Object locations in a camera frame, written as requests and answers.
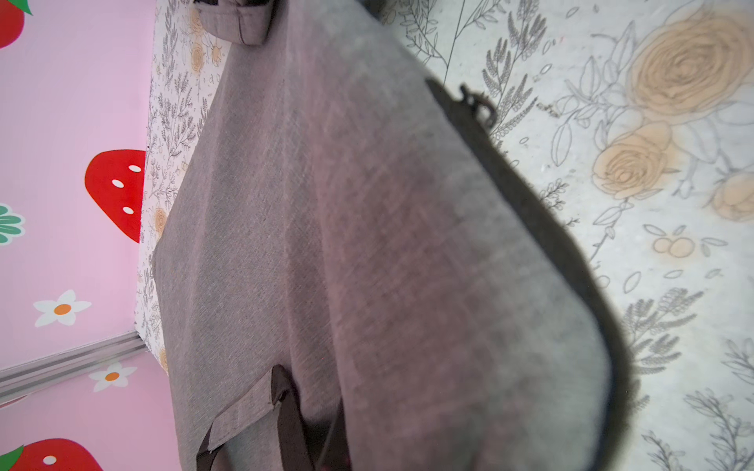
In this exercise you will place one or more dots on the grey zippered laptop sleeve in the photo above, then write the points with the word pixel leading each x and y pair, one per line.
pixel 353 278

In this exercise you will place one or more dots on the left rear aluminium post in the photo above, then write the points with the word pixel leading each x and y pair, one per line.
pixel 18 382

